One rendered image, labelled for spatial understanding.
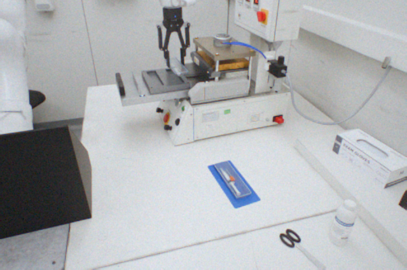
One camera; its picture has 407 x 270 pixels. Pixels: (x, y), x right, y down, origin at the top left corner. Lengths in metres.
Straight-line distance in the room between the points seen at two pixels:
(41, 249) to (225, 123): 0.78
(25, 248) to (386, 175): 1.10
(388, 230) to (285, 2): 0.82
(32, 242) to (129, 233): 0.27
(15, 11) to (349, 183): 1.23
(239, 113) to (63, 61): 1.82
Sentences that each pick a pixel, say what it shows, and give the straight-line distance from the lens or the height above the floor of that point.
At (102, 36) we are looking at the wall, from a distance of 2.66.
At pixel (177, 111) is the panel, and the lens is 1.28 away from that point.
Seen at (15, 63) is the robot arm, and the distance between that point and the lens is 1.07.
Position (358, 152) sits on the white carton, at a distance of 1.17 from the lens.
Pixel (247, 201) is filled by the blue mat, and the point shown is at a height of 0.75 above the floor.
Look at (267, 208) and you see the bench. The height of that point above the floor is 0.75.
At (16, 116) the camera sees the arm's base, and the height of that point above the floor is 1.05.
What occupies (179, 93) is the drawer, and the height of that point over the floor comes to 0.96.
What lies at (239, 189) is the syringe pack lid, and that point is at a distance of 1.03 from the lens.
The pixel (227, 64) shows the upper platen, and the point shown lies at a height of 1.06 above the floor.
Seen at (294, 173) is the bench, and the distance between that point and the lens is 1.17.
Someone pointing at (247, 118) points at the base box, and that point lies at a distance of 1.31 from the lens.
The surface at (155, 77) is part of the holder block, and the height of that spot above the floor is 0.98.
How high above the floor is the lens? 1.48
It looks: 30 degrees down
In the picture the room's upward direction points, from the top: 1 degrees clockwise
